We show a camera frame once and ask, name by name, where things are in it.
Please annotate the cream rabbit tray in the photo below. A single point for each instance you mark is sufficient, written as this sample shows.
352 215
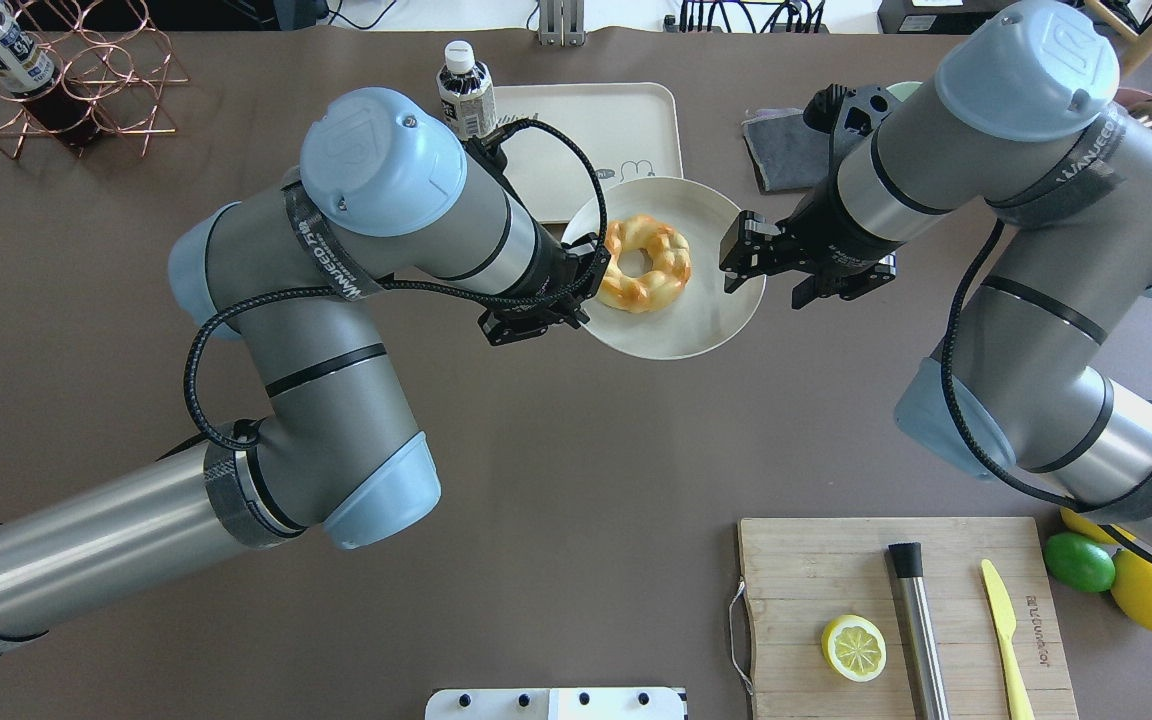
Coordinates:
628 131

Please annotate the bamboo cutting board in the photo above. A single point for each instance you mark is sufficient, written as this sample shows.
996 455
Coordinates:
800 573

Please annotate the green lime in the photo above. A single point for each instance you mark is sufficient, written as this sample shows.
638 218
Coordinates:
1079 562

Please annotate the braided glazed donut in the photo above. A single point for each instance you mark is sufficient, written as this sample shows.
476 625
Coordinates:
670 267

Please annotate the tea bottle in rack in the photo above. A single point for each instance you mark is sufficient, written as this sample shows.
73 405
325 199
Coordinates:
30 75

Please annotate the tea bottle on tray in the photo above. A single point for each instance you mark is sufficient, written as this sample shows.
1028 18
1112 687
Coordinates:
467 91

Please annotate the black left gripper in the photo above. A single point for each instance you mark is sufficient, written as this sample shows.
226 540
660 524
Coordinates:
550 279

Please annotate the steel muddler cylinder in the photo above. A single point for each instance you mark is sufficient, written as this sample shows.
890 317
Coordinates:
928 688

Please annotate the mint green bowl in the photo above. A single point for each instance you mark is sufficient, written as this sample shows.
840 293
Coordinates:
904 90

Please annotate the copper wire bottle rack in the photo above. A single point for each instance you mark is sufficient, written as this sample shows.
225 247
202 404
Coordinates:
115 67

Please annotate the white round plate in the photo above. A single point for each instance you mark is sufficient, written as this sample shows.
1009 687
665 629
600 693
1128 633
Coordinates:
705 316

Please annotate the half lemon slice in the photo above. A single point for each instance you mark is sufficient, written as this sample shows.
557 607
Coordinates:
854 647

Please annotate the yellow lemon upper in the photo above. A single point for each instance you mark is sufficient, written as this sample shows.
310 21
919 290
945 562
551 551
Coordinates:
1077 524

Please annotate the grey folded cloth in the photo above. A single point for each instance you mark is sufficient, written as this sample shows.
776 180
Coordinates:
787 154

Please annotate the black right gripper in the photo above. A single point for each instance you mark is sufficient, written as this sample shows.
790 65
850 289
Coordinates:
822 240

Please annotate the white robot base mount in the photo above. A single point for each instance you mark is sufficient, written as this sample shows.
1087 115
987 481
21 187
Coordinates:
589 702

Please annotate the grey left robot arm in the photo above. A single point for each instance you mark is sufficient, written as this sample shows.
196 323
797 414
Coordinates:
301 419

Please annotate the yellow plastic knife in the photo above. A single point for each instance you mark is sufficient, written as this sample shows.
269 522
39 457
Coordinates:
1005 623

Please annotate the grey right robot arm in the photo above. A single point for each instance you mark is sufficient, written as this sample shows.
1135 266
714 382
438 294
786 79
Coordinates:
1023 116

